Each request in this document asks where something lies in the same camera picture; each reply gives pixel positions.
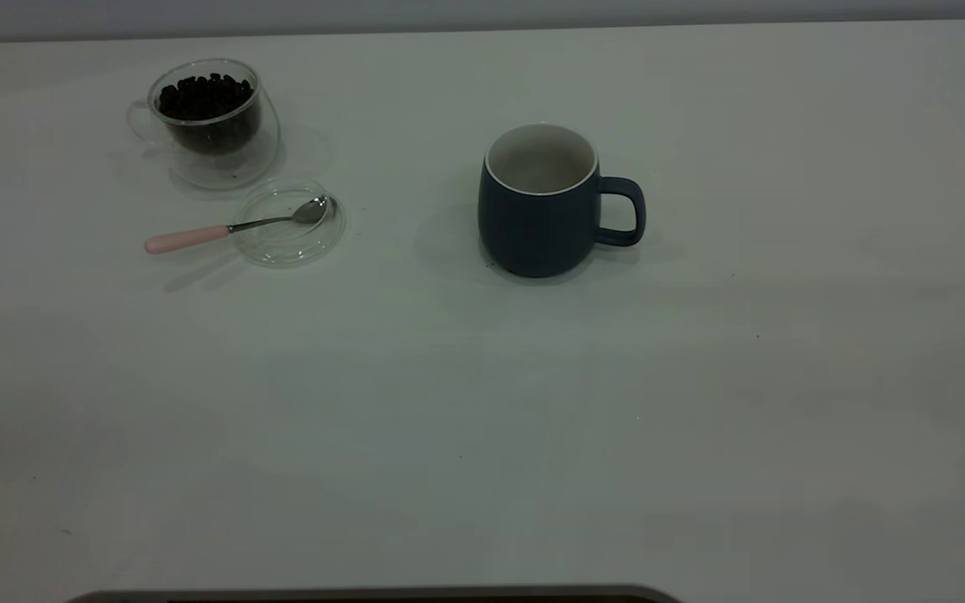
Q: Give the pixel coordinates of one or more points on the dark blue-grey ceramic mug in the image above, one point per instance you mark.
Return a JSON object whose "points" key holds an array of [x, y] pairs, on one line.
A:
{"points": [[533, 230]]}

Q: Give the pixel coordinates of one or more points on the clear round glass lid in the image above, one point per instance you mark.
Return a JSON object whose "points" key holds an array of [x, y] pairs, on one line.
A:
{"points": [[286, 243]]}

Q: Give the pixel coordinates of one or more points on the dark coffee beans heap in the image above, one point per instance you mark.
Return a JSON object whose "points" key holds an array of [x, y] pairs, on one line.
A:
{"points": [[202, 96]]}

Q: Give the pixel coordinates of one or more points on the clear double-wall glass cup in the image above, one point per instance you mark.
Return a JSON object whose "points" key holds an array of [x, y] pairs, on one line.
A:
{"points": [[235, 163]]}

